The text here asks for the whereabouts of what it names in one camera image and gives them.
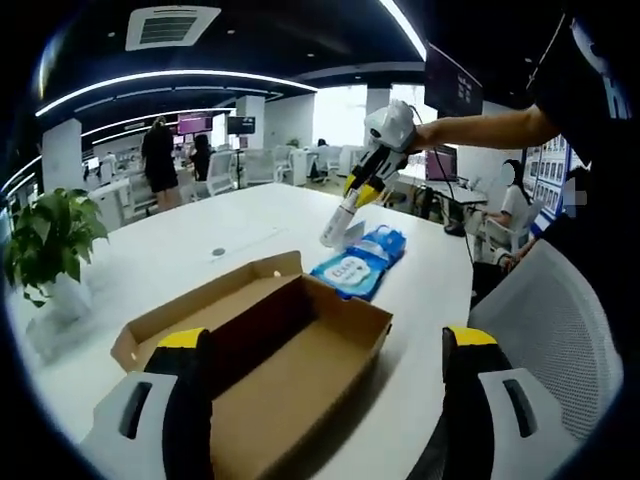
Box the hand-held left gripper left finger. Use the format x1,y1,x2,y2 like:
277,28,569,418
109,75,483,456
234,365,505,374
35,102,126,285
79,328,214,480

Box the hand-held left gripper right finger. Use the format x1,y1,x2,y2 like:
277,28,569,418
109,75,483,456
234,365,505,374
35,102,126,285
442,325,569,480

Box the white spray bottle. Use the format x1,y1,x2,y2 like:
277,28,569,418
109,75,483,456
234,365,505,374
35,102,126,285
319,192,362,249

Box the blue patterned soft pack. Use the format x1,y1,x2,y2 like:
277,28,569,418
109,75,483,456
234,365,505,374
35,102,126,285
347,224,409,264

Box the brown cardboard shoe box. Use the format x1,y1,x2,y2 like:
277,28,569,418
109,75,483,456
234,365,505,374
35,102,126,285
109,249,395,480

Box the blue white wet wipes pack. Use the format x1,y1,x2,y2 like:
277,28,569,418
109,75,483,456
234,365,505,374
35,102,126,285
309,251,386,303

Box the person's right hand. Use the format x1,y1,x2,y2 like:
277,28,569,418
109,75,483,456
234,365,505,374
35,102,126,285
410,122,441,154

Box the desk monitor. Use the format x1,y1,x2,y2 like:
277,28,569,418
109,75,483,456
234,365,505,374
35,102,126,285
424,144,459,181

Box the dark hanging sign board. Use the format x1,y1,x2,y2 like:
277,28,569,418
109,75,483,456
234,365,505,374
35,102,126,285
424,43,485,119

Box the ceiling light strips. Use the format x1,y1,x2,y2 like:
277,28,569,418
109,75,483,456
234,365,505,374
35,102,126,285
0,0,426,201

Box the white mesh office chair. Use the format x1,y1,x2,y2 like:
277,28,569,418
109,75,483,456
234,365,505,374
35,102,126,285
469,239,626,441

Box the group of white office chairs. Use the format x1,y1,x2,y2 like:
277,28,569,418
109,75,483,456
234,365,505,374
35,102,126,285
204,144,361,196

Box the purple display screen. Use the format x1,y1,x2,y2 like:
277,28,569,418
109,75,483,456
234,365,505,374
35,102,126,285
177,113,215,135

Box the operator in black shirt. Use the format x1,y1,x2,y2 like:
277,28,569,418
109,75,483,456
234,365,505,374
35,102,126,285
524,0,640,301

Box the ceiling air conditioner vent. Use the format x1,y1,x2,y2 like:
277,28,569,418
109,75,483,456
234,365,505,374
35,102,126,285
124,5,222,52

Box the white office desk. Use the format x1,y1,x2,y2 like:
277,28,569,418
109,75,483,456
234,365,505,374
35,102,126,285
84,174,151,226

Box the green potted plant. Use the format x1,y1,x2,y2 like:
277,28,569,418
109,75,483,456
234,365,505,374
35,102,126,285
3,187,110,321

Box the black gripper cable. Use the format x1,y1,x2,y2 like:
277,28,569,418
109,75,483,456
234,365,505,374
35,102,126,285
429,144,476,264

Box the photo grid wall poster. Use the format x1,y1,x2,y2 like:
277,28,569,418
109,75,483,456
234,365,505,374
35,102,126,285
522,134,572,231

